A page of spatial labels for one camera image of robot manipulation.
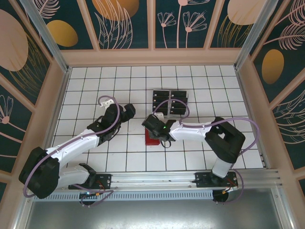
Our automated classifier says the red leather card holder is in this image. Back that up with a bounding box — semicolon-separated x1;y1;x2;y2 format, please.
144;129;162;146

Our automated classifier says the tray of black parts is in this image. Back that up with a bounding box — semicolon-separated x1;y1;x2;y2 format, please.
151;89;190;119

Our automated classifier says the grey metal sheet shelf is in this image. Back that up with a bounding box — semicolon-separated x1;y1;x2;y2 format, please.
14;200;294;229

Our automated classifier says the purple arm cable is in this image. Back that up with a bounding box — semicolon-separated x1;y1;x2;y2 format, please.
152;99;260;206
22;95;121;208

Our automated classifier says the thin black cable loop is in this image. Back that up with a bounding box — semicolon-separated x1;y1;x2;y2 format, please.
160;139;174;149

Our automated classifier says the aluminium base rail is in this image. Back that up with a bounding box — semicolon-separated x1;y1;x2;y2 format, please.
22;168;283;191

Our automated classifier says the aluminium table edge rail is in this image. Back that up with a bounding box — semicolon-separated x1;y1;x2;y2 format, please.
35;68;72;174
235;68;271;170

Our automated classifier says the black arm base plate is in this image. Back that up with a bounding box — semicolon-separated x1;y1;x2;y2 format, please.
194;171;239;189
68;174;112;191

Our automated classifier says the grey slotted cable duct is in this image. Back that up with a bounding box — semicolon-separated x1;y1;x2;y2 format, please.
30;190;214;201

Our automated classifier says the black round cable grommet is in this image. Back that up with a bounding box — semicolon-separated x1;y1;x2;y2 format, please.
211;190;231;205
79;194;96;208

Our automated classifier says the aluminium frame post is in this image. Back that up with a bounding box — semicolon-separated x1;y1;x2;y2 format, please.
20;0;72;73
234;0;286;70

